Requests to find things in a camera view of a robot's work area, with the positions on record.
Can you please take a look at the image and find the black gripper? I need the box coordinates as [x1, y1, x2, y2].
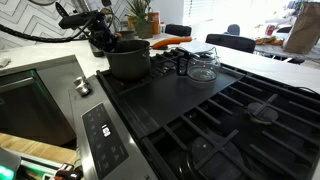
[86, 14, 119, 53]

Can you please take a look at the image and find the dark grey pot orange handle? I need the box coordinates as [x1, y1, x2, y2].
[103, 35, 194, 81]

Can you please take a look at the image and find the black flat griddle plate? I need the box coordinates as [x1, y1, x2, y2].
[116, 68, 246, 139]

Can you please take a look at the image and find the small dark bowl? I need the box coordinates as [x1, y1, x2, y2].
[118, 29, 136, 41]

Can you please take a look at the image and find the green potted plant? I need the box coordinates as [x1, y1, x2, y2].
[125, 0, 155, 39]

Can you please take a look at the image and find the silver stove knob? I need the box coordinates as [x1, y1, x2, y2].
[73, 75, 92, 98]

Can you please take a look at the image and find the orange container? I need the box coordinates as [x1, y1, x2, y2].
[148, 12, 161, 36]

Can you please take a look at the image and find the black chair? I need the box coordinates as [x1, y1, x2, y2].
[205, 33, 257, 54]
[164, 23, 193, 38]

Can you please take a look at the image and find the black touch control panel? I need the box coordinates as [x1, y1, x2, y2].
[81, 102, 130, 180]

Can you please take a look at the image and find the glass coffee carafe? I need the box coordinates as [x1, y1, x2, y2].
[175, 46, 222, 84]

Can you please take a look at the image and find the stainless steel dishwasher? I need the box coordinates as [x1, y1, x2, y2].
[0, 54, 86, 148]

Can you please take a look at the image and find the white cloth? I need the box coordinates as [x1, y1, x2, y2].
[0, 57, 12, 69]

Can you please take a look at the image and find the grey blue chair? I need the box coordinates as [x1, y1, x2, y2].
[223, 23, 241, 36]

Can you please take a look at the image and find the black stovetop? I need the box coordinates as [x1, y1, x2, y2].
[68, 46, 320, 180]

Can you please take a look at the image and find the red and black tool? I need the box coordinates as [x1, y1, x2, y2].
[49, 162, 83, 180]

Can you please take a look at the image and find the green lit device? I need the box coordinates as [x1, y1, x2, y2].
[0, 146, 22, 180]

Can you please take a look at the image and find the black round burner cap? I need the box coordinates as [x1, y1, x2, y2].
[190, 133, 246, 180]
[246, 101, 279, 125]

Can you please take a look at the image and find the orange food pile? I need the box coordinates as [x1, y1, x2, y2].
[255, 35, 285, 46]

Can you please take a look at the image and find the red can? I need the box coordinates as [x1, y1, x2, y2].
[265, 24, 276, 37]

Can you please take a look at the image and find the grey dining table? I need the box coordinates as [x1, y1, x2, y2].
[254, 42, 320, 64]

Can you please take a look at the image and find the brown paper bag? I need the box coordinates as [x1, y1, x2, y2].
[283, 1, 320, 55]

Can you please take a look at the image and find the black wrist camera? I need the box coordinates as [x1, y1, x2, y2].
[58, 10, 101, 30]

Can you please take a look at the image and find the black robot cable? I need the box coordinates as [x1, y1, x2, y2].
[0, 22, 96, 44]

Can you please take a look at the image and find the black power cable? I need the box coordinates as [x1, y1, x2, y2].
[289, 85, 320, 97]

